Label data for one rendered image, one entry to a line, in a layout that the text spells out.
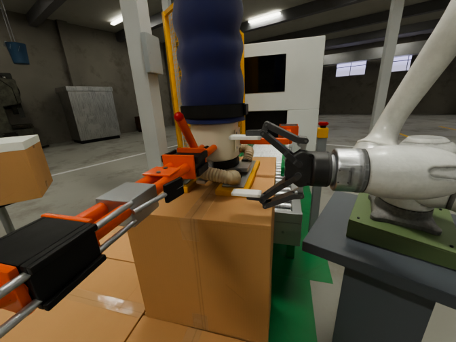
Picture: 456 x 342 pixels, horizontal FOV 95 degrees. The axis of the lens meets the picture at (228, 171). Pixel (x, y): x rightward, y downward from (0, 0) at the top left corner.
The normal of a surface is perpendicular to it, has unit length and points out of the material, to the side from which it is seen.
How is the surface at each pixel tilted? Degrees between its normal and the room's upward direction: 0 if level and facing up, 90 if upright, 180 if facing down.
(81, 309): 0
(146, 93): 90
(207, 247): 90
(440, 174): 73
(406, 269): 0
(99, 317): 0
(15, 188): 90
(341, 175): 90
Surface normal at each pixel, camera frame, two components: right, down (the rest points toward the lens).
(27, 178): 0.50, 0.26
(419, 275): -0.04, -0.94
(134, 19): -0.25, 0.32
